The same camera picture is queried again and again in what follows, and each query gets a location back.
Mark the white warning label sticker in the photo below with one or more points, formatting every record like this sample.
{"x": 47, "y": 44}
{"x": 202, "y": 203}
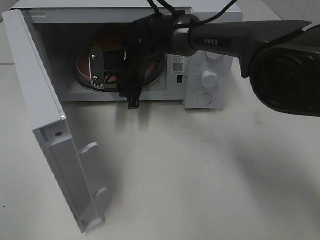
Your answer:
{"x": 178, "y": 64}

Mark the glass microwave turntable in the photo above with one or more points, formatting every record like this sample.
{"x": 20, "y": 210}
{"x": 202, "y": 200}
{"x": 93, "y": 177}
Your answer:
{"x": 113, "y": 88}

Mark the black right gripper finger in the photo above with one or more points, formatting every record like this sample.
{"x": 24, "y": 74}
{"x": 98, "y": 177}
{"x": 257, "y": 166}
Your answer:
{"x": 133, "y": 99}

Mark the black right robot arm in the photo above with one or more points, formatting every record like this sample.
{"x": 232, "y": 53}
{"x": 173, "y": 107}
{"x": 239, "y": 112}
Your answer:
{"x": 281, "y": 58}

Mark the pink round plate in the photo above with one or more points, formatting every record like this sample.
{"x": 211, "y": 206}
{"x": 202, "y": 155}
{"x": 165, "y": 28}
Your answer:
{"x": 83, "y": 71}

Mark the white microwave oven body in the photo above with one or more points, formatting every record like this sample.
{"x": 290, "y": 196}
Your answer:
{"x": 47, "y": 36}

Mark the toy burger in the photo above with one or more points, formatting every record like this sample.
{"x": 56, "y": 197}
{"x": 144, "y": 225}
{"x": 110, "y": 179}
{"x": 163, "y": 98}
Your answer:
{"x": 110, "y": 37}

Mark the white microwave knob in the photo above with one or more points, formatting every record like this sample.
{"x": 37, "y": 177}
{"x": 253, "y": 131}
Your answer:
{"x": 213, "y": 56}
{"x": 209, "y": 79}

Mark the round white door button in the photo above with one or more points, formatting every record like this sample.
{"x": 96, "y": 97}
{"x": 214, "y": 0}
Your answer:
{"x": 205, "y": 99}

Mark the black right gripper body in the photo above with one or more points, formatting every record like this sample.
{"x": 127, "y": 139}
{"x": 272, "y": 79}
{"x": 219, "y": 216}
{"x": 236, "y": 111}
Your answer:
{"x": 134, "y": 62}

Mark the white microwave door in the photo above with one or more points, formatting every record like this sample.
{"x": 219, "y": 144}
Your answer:
{"x": 49, "y": 121}

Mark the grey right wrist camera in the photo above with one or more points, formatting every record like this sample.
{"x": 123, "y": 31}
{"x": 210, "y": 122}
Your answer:
{"x": 103, "y": 67}

